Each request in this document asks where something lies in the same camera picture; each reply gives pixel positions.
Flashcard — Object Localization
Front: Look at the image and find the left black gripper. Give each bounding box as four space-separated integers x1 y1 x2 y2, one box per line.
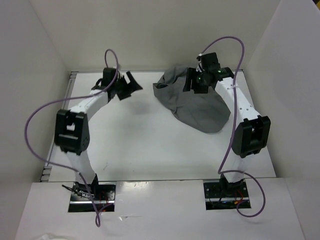
112 71 142 101

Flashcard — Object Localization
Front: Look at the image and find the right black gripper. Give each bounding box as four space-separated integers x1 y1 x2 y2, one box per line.
182 67 210 94

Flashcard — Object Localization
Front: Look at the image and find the grey pleated skirt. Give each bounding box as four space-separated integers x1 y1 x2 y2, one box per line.
152 65 231 134

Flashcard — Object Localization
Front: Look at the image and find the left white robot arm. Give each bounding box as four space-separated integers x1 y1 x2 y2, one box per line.
54 67 143 200

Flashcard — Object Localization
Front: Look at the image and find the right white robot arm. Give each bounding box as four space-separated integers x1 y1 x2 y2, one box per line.
183 67 271 197

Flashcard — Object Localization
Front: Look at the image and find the white crumpled plastic bag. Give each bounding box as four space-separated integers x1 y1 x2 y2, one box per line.
35 233 74 240

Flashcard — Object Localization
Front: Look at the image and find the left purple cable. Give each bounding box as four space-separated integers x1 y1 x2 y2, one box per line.
24 48 121 228

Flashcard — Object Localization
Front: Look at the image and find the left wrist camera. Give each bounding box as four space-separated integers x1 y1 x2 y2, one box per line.
101 67 119 87

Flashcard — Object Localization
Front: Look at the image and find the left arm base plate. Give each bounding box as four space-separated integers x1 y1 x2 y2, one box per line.
63 181 116 213

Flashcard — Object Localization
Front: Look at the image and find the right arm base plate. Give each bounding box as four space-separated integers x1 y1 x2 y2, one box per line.
203 179 251 211

